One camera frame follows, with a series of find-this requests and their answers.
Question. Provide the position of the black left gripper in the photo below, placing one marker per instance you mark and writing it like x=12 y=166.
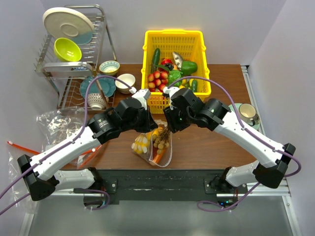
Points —
x=149 y=124

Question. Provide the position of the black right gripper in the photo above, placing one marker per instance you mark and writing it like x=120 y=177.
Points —
x=169 y=112

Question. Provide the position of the yellow bell pepper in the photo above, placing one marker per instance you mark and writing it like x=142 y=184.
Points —
x=140 y=144

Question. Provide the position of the clear white-dotted zip bag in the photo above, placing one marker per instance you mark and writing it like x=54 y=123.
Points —
x=167 y=157

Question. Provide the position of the brown longan bunch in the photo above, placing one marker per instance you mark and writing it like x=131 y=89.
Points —
x=164 y=140

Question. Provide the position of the orange papaya slice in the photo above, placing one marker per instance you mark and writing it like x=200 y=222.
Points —
x=157 y=155

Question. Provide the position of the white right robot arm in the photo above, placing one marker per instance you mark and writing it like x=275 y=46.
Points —
x=272 y=158

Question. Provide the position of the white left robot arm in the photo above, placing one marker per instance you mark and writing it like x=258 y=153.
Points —
x=111 y=123

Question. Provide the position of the crumpled clear plastic bag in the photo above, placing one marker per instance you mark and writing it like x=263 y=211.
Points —
x=58 y=125

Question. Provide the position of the orange-zipper clear bag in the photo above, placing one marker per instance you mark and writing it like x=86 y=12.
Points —
x=42 y=175

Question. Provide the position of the small green cucumber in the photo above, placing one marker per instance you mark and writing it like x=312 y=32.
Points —
x=193 y=85

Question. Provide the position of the green lettuce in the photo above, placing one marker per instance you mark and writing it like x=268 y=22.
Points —
x=173 y=76

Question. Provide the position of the green bell pepper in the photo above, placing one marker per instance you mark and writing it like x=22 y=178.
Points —
x=188 y=67

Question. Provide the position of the teal scalloped plate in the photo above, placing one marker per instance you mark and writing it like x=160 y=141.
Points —
x=106 y=84

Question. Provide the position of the patterned white bowl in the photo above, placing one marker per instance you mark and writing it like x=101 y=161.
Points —
x=96 y=102

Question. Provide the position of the grey toy fish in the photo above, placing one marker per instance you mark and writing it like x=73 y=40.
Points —
x=178 y=59

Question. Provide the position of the yellow plastic basket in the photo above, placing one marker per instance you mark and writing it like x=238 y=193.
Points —
x=190 y=45

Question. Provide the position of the red pomegranate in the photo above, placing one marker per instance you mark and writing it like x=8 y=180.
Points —
x=166 y=62

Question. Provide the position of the dark green cucumber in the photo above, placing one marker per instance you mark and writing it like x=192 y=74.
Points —
x=156 y=56

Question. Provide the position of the teal patterned small bowl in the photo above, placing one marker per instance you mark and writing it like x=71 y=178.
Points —
x=110 y=67

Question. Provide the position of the cream mug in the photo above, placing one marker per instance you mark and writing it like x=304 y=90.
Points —
x=247 y=113

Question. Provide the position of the metal dish rack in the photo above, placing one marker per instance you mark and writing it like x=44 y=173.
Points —
x=66 y=77

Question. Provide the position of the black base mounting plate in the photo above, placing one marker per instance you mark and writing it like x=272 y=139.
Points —
x=157 y=185

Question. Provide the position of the mint green saucer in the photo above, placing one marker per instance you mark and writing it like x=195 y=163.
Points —
x=256 y=120

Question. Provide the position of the lime green bowl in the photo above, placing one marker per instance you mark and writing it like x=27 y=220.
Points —
x=66 y=50

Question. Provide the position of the large cream blue plate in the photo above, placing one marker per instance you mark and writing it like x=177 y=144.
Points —
x=63 y=22

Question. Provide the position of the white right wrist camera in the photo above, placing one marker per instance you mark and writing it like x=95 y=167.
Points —
x=169 y=91

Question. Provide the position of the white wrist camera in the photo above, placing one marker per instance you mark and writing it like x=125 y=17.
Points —
x=142 y=96
x=169 y=91

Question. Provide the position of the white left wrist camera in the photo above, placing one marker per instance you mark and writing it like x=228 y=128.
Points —
x=142 y=96

